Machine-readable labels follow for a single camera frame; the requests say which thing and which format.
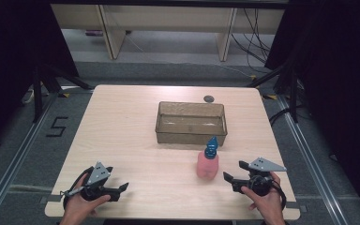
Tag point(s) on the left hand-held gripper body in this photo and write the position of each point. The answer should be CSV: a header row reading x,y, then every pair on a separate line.
x,y
97,175

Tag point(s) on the small pink box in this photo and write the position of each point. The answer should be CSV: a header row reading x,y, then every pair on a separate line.
x,y
94,32

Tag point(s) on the beige wooden desk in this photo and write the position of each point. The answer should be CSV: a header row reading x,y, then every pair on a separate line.
x,y
168,18

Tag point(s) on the black metal stand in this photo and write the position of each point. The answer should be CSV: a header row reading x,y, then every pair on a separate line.
x,y
37,93
293,93

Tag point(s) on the clear brown plastic box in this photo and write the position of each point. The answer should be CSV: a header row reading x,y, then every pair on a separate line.
x,y
190,137

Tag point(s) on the round dark table grommet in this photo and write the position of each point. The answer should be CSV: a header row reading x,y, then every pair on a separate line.
x,y
208,98

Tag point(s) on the metal floor rail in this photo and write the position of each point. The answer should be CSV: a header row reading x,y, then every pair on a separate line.
x,y
18,156
312,162

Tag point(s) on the person's left hand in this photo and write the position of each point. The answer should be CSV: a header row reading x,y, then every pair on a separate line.
x,y
79,207

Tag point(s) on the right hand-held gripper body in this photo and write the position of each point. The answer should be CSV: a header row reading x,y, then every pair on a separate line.
x,y
258,182

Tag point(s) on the person's right hand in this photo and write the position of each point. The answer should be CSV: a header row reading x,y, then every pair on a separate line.
x,y
270,206

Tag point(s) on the dark curtain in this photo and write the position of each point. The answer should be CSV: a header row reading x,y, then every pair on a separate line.
x,y
18,62
340,78

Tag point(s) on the pink bottle with blue cap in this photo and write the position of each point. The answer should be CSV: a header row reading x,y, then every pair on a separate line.
x,y
206,165

